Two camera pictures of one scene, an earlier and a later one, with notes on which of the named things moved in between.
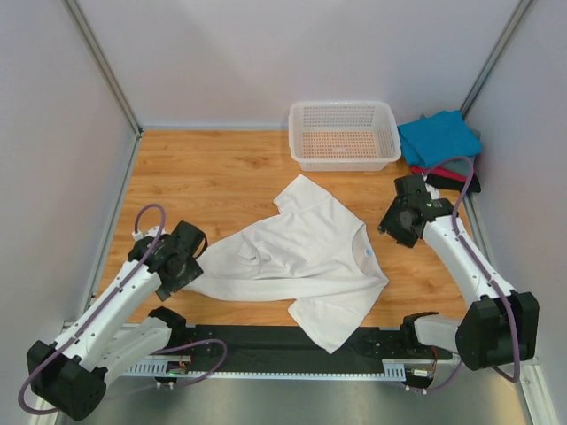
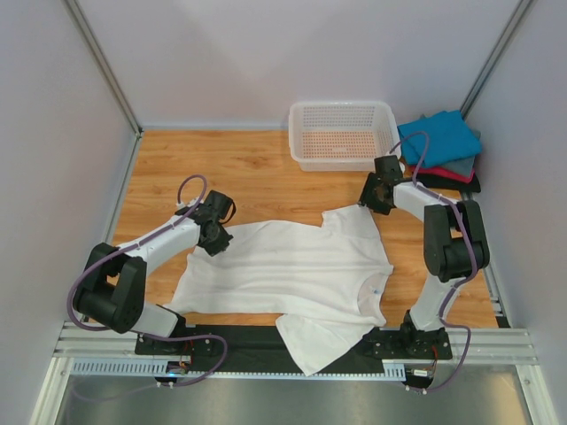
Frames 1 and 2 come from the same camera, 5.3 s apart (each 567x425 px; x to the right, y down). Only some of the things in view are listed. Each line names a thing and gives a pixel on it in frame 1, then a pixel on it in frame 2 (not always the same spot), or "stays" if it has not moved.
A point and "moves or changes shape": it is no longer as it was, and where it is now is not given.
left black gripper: x=192 y=271 -> x=221 y=245
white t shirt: x=311 y=255 moves or changes shape
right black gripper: x=386 y=226 -> x=366 y=196
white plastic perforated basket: x=343 y=135 stays
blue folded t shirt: x=438 y=138 stays
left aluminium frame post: x=103 y=65 stays
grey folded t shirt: x=461 y=166 stays
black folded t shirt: x=447 y=183 stays
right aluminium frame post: x=493 y=58 stays
